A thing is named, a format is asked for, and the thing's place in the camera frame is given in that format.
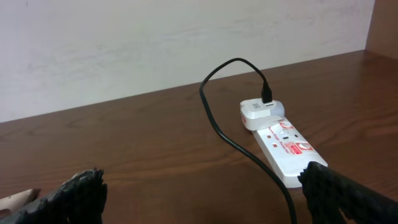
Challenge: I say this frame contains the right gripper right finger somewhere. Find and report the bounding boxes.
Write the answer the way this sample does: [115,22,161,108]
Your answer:
[298,161,397,224]

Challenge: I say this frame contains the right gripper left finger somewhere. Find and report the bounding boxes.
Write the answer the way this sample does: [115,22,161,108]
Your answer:
[1,169,108,224]

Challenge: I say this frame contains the black USB-C charging cable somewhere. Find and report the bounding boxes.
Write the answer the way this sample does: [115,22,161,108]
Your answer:
[198,57,299,224]

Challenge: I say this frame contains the white USB charger adapter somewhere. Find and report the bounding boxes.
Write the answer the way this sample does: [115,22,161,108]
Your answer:
[240,98,285,131]

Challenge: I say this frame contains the black USB plug adapter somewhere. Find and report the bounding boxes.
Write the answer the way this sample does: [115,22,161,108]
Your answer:
[261,82,273,104]

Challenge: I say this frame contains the white power strip red switches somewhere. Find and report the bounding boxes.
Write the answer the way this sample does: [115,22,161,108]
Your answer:
[253,118,328,189]

